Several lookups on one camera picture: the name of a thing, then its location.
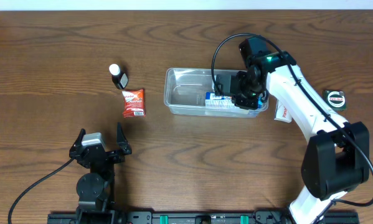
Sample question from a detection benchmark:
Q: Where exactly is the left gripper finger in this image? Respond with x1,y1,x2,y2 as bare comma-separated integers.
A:
73,128,86,148
116,123,129,151

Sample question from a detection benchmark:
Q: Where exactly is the tall blue medicine box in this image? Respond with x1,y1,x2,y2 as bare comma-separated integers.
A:
204,92,248,110

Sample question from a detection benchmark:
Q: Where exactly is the white Panadol box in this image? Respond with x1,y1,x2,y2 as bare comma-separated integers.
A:
274,100,292,123

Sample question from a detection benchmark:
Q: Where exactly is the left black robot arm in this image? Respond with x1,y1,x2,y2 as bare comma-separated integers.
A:
69,123,132,224

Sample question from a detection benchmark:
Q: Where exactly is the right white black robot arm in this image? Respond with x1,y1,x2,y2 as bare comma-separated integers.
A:
228,34,373,223

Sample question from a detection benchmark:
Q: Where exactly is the clear plastic container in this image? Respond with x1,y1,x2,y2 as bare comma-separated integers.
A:
164,68,268,118

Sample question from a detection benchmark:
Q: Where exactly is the red Panadol ActiFast box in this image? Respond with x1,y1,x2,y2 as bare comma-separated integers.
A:
122,89,146,118

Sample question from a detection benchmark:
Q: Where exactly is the dark syrup bottle white cap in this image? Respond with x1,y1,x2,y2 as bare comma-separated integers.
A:
109,63,128,90

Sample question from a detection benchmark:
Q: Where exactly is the right black cable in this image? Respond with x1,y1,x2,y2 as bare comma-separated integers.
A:
210,32,373,208

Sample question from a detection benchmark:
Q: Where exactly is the black cable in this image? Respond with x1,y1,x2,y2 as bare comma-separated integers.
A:
7,157,77,224
210,32,373,208

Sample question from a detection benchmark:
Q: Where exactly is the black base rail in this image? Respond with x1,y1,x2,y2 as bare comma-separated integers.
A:
47,210,360,224

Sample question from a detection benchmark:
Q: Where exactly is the left black cable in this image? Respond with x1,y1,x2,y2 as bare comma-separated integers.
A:
7,157,77,224

